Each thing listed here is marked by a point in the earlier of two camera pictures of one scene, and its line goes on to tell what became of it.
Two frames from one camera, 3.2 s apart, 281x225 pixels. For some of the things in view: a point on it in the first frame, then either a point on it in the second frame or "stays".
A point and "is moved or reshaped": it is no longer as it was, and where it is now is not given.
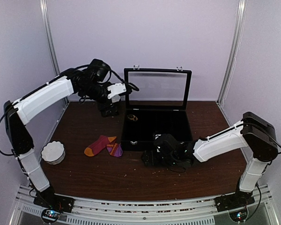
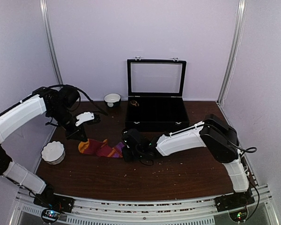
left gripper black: (109, 112) → (76, 135)
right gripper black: (155, 162) → (127, 157)
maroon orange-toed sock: (99, 145) is moved or reshaped
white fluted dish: (53, 153) stays
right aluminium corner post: (232, 51) stays
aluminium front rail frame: (143, 210) stays
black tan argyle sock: (132, 117) → (134, 102)
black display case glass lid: (158, 103) is moved or reshaped
